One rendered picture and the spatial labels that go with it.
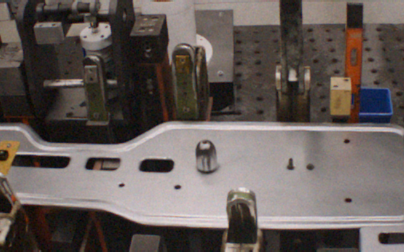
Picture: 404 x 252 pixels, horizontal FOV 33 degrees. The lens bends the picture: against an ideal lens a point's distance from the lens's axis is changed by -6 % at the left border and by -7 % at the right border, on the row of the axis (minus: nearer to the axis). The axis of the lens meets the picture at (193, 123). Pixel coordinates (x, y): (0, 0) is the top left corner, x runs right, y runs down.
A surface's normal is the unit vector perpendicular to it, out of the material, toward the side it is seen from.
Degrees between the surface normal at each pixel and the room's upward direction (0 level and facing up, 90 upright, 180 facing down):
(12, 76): 90
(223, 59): 2
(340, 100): 90
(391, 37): 0
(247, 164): 0
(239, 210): 102
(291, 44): 81
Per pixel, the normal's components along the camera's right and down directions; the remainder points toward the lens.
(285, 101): -0.13, 0.64
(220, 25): -0.06, -0.77
